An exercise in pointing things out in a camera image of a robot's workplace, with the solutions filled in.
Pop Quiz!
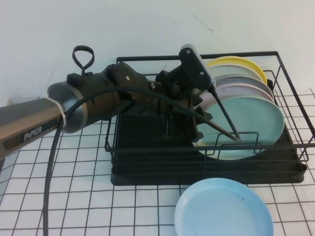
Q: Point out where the black wire dish rack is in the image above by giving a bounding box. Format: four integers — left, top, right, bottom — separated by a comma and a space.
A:
104, 51, 315, 173

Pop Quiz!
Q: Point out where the light blue plate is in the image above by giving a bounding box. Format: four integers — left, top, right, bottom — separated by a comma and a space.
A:
174, 177, 274, 236

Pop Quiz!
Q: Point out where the white zip tie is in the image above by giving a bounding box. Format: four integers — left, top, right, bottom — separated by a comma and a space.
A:
46, 94, 67, 126

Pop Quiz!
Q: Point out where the yellow plate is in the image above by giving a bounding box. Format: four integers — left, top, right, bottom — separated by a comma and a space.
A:
206, 56, 268, 86

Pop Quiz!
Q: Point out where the black strap loop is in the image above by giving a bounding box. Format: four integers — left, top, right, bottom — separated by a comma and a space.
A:
72, 45, 95, 76

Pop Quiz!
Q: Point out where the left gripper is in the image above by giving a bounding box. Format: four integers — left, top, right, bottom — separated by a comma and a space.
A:
155, 70, 214, 145

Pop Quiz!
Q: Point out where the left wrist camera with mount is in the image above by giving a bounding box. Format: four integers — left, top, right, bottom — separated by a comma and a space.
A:
169, 43, 217, 92

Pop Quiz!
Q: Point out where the pale white plate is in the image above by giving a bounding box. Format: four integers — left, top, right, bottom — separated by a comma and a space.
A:
209, 64, 264, 82

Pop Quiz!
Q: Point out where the white black-grid tablecloth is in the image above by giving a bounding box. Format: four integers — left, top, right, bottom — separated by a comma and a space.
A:
0, 88, 315, 236

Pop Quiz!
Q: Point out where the grey plate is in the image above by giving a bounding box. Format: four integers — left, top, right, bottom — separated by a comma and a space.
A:
214, 75, 274, 99

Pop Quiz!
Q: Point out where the pink plate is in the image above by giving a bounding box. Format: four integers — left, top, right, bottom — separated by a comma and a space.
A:
196, 83, 276, 110

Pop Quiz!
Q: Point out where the thick black camera cable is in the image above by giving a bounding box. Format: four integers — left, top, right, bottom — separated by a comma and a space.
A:
41, 85, 243, 236

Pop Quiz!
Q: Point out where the mint green plate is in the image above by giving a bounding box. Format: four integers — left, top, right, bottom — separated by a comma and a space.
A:
193, 95, 286, 161

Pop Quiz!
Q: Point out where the black plastic drain tray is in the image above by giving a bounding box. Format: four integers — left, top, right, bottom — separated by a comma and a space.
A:
110, 84, 308, 186

